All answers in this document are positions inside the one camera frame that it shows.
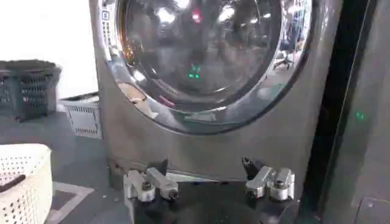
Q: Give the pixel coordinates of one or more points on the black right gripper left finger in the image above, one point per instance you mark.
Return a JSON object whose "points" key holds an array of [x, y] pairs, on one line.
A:
{"points": [[152, 182]]}

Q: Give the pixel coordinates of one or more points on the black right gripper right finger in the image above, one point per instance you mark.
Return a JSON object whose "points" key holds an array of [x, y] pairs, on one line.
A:
{"points": [[268, 182]]}

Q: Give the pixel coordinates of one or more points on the grey dryer with round door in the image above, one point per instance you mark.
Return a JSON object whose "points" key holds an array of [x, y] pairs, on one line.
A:
{"points": [[213, 146]]}

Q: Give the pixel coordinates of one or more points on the light grey laundry basket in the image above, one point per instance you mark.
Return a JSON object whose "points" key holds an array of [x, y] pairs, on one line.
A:
{"points": [[83, 117]]}

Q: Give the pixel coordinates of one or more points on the round glass dryer door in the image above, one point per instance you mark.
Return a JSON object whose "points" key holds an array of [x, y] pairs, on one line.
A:
{"points": [[195, 61]]}

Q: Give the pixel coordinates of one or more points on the white perforated laundry basket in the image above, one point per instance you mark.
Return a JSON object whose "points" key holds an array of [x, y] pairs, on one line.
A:
{"points": [[22, 185]]}

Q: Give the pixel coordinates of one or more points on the dark grey laundry basket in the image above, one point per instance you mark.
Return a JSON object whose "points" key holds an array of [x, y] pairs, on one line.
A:
{"points": [[27, 88]]}

